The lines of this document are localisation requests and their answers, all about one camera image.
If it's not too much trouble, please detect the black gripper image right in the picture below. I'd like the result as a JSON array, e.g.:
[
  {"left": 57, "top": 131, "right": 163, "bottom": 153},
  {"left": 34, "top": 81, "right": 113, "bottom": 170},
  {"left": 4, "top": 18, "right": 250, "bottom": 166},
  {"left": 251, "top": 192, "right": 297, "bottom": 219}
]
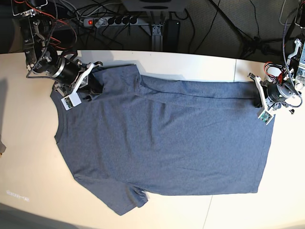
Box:
[{"left": 253, "top": 80, "right": 295, "bottom": 108}]

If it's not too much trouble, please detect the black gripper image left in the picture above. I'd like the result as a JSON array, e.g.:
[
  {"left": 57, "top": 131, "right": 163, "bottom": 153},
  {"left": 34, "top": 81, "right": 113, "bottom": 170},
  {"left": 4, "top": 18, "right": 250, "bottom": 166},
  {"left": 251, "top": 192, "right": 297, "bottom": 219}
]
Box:
[{"left": 52, "top": 57, "right": 103, "bottom": 101}]

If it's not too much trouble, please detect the blue T-shirt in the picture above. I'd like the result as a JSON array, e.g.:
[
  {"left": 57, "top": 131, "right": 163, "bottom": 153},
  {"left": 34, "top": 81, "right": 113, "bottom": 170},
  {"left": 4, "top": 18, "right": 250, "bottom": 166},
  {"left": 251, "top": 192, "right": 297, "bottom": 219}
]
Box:
[{"left": 51, "top": 65, "right": 274, "bottom": 215}]

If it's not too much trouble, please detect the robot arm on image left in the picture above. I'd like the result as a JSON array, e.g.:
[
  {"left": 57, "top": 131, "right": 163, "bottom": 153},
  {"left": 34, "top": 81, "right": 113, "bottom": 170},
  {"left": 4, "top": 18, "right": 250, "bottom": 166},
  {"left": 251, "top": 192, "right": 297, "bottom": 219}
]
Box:
[{"left": 11, "top": 0, "right": 103, "bottom": 102}]

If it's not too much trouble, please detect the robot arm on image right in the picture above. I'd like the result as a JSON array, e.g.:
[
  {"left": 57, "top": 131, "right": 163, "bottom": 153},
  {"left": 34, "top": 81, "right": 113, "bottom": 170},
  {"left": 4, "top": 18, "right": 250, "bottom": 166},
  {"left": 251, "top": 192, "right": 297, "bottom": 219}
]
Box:
[{"left": 249, "top": 0, "right": 305, "bottom": 112}]

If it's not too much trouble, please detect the white power strip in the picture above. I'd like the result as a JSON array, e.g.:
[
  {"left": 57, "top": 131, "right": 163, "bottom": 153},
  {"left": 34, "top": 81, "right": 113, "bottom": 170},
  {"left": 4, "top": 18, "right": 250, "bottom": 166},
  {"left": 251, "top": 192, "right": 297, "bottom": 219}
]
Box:
[{"left": 81, "top": 16, "right": 144, "bottom": 28}]

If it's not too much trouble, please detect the black power adapter brick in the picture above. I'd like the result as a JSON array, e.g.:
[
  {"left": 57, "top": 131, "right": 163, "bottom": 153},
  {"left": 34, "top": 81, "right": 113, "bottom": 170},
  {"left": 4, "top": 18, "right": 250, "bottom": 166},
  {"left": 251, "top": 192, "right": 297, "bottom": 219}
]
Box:
[{"left": 163, "top": 19, "right": 180, "bottom": 52}]

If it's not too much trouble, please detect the grey object at table edge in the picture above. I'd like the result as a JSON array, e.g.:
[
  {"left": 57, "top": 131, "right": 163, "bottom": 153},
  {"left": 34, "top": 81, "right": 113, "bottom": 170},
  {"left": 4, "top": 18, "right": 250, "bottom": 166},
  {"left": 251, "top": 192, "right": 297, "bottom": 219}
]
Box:
[{"left": 0, "top": 141, "right": 6, "bottom": 155}]

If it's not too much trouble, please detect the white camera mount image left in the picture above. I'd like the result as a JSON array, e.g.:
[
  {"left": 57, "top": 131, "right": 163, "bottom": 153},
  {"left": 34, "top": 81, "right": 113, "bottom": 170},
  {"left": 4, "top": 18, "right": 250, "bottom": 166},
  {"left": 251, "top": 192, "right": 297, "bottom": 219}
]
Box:
[{"left": 53, "top": 62, "right": 103, "bottom": 110}]

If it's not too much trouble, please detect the aluminium frame post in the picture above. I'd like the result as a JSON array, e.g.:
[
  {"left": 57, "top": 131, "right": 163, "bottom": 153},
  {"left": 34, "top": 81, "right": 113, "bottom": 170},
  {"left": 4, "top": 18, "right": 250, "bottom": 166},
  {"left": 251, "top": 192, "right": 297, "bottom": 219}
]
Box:
[{"left": 148, "top": 11, "right": 164, "bottom": 52}]

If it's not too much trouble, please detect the white cable on floor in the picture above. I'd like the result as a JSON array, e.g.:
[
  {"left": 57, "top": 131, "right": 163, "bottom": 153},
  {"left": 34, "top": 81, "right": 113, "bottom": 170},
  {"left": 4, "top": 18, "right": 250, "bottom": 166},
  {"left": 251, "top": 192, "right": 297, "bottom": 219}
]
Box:
[{"left": 279, "top": 0, "right": 298, "bottom": 26}]

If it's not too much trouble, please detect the grey base camera housing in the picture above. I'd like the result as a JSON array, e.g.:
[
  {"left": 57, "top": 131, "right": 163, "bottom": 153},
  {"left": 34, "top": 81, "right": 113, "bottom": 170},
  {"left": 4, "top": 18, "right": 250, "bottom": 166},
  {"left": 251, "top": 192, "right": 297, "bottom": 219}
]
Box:
[{"left": 121, "top": 0, "right": 189, "bottom": 12}]

